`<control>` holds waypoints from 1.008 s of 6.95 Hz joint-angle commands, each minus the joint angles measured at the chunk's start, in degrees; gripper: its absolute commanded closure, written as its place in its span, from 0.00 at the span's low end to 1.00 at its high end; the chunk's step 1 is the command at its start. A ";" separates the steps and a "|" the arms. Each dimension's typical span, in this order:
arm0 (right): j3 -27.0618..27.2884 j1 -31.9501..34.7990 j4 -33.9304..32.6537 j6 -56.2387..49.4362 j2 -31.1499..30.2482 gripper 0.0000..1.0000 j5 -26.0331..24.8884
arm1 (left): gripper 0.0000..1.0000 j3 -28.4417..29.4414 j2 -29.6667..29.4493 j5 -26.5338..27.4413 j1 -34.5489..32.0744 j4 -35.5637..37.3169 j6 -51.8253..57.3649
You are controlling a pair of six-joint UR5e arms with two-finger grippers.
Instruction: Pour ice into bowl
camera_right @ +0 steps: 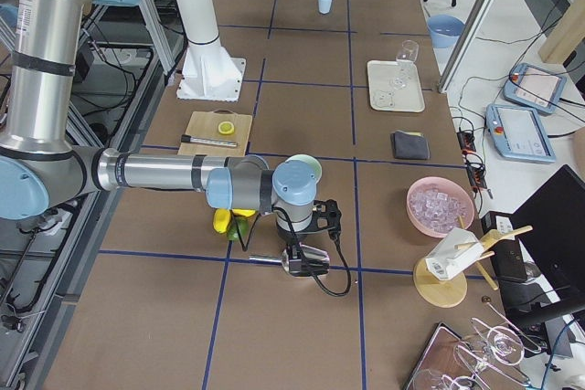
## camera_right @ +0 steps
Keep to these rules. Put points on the metal ice scoop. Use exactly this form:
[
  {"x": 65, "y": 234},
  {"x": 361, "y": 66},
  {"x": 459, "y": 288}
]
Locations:
[{"x": 324, "y": 263}]

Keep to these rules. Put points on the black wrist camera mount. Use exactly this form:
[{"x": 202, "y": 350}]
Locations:
[{"x": 327, "y": 218}]

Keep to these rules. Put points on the green lime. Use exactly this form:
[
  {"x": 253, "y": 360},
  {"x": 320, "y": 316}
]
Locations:
[{"x": 238, "y": 228}]

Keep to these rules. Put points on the lemon half slice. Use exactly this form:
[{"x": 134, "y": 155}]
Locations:
[{"x": 226, "y": 128}]

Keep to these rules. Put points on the glass rack tray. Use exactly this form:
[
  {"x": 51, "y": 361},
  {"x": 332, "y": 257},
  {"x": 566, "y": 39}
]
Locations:
[{"x": 488, "y": 357}]

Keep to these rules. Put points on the grey folded cloth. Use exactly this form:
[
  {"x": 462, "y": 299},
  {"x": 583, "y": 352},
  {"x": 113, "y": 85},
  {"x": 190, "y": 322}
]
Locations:
[{"x": 409, "y": 146}]

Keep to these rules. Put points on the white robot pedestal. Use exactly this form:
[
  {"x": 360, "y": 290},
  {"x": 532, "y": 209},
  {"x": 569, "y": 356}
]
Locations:
[{"x": 208, "y": 72}]

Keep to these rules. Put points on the light green bowl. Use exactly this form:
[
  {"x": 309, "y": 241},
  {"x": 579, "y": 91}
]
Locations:
[{"x": 312, "y": 162}]

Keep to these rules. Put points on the steel knife sharpener rod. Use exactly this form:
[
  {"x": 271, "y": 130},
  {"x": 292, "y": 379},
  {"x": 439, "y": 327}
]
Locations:
[{"x": 185, "y": 138}]

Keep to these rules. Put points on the light blue cup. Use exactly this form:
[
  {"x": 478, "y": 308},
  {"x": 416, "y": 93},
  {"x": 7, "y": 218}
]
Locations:
[{"x": 324, "y": 6}]

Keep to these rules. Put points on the black laptop monitor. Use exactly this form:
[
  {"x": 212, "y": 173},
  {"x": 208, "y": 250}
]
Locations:
[{"x": 556, "y": 243}]

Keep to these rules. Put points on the wooden paper towel stand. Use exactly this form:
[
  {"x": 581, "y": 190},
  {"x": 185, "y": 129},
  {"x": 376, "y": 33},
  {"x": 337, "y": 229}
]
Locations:
[{"x": 439, "y": 277}]

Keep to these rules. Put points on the wooden cutting board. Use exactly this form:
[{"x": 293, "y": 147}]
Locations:
[{"x": 204, "y": 124}]

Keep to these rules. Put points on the blue teach pendant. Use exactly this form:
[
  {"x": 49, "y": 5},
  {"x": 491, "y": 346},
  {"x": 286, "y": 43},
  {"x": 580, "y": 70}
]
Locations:
[
  {"x": 534, "y": 87},
  {"x": 518, "y": 134}
]

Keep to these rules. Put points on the blue bowl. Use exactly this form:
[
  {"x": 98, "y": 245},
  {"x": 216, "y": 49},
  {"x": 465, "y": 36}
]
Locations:
[{"x": 444, "y": 30}]

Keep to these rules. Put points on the pink bowl of ice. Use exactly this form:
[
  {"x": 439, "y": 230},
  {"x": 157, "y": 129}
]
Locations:
[{"x": 436, "y": 205}]

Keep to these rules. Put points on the yellow lemon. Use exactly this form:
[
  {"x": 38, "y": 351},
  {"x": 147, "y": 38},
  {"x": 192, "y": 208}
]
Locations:
[
  {"x": 244, "y": 212},
  {"x": 221, "y": 220}
]

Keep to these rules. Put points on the white cream tray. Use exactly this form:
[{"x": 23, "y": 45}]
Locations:
[{"x": 382, "y": 97}]

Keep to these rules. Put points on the clear wine glass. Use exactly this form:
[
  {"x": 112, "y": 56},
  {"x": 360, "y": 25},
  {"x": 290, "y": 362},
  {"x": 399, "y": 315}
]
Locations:
[{"x": 405, "y": 59}]

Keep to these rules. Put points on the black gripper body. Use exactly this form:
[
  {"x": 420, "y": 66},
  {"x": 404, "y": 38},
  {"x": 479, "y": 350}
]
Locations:
[{"x": 291, "y": 236}]

